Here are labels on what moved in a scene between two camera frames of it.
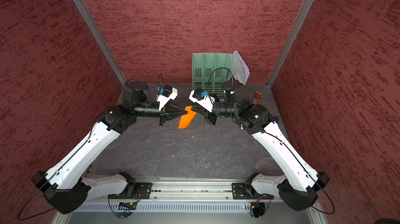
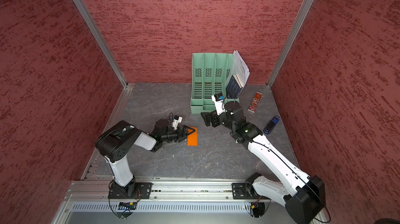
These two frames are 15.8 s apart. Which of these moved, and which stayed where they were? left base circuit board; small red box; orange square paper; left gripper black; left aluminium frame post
Moved: orange square paper; left gripper black
Stayed: left base circuit board; small red box; left aluminium frame post
